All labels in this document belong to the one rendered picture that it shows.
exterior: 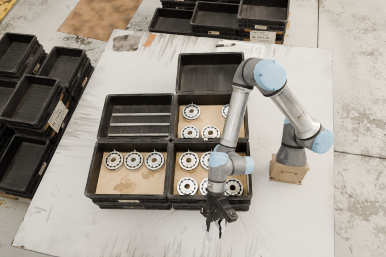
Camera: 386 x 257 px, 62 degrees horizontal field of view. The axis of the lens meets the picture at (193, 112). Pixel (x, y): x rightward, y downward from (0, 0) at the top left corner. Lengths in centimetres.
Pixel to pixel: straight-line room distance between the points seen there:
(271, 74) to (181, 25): 200
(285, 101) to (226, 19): 178
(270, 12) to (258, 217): 179
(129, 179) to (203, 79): 74
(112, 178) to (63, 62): 151
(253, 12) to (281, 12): 23
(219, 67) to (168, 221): 97
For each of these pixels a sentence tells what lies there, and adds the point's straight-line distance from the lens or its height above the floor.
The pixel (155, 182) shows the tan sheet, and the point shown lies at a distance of 171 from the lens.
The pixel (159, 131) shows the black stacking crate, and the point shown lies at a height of 83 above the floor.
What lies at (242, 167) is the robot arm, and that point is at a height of 116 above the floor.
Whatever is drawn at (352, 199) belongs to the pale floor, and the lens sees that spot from 268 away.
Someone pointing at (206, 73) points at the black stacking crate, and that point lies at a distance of 203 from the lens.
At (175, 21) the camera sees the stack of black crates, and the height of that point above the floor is 27.
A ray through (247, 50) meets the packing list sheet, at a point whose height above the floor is 70.
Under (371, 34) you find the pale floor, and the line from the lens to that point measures 369.
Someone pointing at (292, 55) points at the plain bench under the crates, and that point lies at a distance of 233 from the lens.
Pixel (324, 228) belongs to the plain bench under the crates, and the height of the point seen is 70.
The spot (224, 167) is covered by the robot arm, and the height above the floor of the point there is 120.
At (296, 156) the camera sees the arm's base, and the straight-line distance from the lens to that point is 164.
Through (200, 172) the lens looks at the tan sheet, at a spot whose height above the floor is 83.
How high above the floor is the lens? 240
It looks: 57 degrees down
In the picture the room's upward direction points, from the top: 9 degrees counter-clockwise
